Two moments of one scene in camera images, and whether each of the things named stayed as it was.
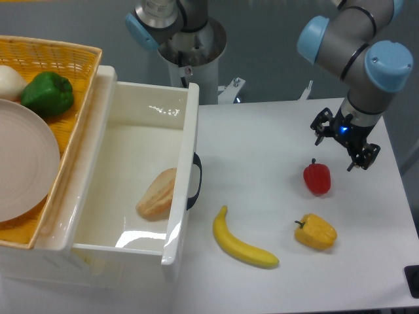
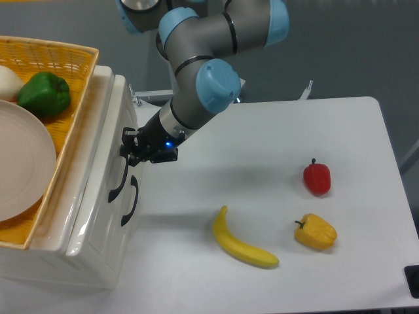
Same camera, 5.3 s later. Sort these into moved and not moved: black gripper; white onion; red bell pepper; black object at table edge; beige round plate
Moved: black gripper
Not moved: beige round plate; white onion; red bell pepper; black object at table edge
